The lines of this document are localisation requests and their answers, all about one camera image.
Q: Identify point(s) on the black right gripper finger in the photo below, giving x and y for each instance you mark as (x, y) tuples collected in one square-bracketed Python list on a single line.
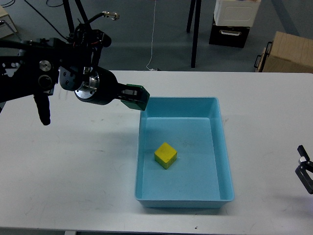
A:
[(305, 166)]

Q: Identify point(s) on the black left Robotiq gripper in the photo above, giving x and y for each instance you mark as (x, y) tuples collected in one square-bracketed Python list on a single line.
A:
[(103, 88)]

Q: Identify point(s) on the green wooden cube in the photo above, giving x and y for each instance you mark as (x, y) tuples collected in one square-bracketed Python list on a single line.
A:
[(135, 97)]

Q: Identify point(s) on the yellow wooden cube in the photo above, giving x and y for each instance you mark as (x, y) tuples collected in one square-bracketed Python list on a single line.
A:
[(165, 155)]

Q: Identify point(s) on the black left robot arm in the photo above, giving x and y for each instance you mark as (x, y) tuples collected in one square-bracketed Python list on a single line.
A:
[(72, 63)]

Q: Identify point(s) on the black storage box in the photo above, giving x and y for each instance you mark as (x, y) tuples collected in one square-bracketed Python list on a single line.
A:
[(229, 36)]

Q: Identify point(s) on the light blue plastic bin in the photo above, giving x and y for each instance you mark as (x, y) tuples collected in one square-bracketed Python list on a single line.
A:
[(200, 177)]

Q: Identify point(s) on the black table leg pair left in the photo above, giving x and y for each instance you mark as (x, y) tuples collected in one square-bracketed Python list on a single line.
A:
[(71, 14)]

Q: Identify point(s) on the black table leg pair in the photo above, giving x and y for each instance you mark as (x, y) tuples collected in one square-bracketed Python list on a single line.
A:
[(194, 17), (71, 14)]

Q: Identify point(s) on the black table leg pair right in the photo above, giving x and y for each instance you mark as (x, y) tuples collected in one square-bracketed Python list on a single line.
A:
[(194, 17)]

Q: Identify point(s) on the white plastic crate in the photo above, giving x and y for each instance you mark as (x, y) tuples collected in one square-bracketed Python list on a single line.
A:
[(236, 12)]

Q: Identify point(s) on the wooden drawer cabinet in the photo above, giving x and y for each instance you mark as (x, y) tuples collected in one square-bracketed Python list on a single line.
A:
[(7, 27)]

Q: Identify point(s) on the cardboard box with handles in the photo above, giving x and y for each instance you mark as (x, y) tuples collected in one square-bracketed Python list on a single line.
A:
[(286, 53)]

